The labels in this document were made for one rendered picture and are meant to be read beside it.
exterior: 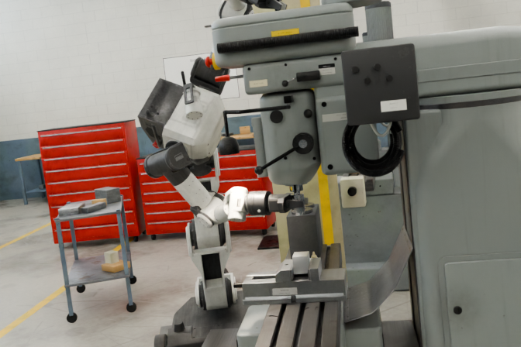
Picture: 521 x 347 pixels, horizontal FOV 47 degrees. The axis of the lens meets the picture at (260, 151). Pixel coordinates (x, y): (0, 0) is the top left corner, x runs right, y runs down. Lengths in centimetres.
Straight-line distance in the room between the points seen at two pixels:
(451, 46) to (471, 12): 935
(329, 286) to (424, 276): 30
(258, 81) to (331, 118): 27
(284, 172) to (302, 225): 49
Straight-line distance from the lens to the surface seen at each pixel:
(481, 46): 198
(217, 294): 291
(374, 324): 211
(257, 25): 195
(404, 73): 169
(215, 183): 270
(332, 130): 194
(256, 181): 667
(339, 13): 193
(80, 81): 1219
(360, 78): 168
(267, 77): 195
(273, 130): 197
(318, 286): 202
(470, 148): 191
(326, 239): 390
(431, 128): 191
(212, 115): 240
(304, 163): 198
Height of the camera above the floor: 164
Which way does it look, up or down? 6 degrees down
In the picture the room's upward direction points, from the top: 6 degrees counter-clockwise
